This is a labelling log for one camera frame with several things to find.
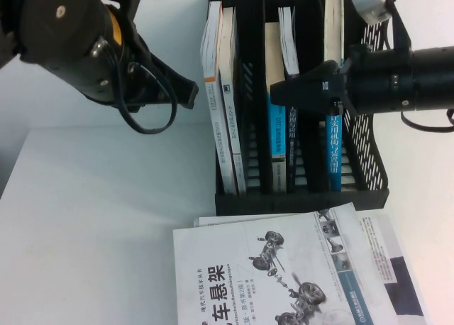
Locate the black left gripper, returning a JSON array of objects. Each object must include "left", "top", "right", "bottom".
[{"left": 106, "top": 30, "right": 199, "bottom": 112}]

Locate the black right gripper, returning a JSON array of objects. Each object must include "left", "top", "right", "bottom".
[{"left": 270, "top": 43, "right": 416, "bottom": 116}]

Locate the navy robot book orange swoosh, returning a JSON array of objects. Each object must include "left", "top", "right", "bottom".
[{"left": 278, "top": 6, "right": 302, "bottom": 193}]

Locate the blue and grey spined book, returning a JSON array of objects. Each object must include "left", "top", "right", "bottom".
[{"left": 264, "top": 21, "right": 287, "bottom": 193}]

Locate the white-spined book with orange band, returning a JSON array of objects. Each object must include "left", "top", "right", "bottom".
[{"left": 200, "top": 0, "right": 239, "bottom": 194}]

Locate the blue mechanical design book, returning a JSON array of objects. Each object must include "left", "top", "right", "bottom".
[{"left": 322, "top": 0, "right": 345, "bottom": 193}]

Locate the white-spined book with cream pages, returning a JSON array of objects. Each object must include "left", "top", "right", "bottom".
[{"left": 216, "top": 7, "right": 248, "bottom": 194}]

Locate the black mesh book stand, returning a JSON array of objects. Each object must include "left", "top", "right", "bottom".
[{"left": 207, "top": 0, "right": 391, "bottom": 216}]

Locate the white car suspension book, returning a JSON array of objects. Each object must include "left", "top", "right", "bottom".
[{"left": 172, "top": 201, "right": 375, "bottom": 325}]

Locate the white book with dark panel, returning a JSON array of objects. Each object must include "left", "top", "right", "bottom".
[{"left": 193, "top": 211, "right": 432, "bottom": 325}]

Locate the looped black left gripper cable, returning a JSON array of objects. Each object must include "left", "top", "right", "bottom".
[{"left": 115, "top": 60, "right": 179, "bottom": 135}]

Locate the looped black gripper cable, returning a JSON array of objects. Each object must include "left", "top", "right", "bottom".
[
  {"left": 115, "top": 60, "right": 179, "bottom": 135},
  {"left": 400, "top": 107, "right": 454, "bottom": 133}
]

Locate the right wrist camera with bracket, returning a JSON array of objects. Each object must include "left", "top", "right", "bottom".
[{"left": 348, "top": 0, "right": 414, "bottom": 55}]

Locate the looped black right gripper cable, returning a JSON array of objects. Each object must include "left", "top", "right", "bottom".
[{"left": 400, "top": 107, "right": 454, "bottom": 133}]

